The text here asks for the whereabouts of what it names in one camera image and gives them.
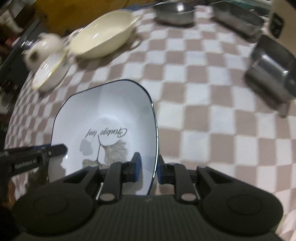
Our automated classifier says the rectangular steel tray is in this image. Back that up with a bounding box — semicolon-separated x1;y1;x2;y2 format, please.
211;1;264;37
245;35;295;118

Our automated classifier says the checkered brown white tablecloth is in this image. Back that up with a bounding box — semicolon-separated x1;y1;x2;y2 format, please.
5;6;295;240

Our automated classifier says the small yellow-rimmed floral bowl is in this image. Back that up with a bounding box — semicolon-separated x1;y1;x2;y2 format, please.
31;51;70;93

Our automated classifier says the white square ginkgo plate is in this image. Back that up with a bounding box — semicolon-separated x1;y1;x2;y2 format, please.
48;80;159;195

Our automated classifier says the cream oval handled dish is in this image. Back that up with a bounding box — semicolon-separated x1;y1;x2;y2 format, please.
68;9;142;60

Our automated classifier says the round stainless steel bowl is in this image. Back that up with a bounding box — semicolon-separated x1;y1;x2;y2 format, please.
152;1;195;26

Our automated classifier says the cream electric cooking pot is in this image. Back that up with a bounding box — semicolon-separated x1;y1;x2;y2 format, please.
269;0;295;47

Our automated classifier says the white cat-shaped teapot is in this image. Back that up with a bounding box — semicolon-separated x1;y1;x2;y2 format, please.
22;33;64;73

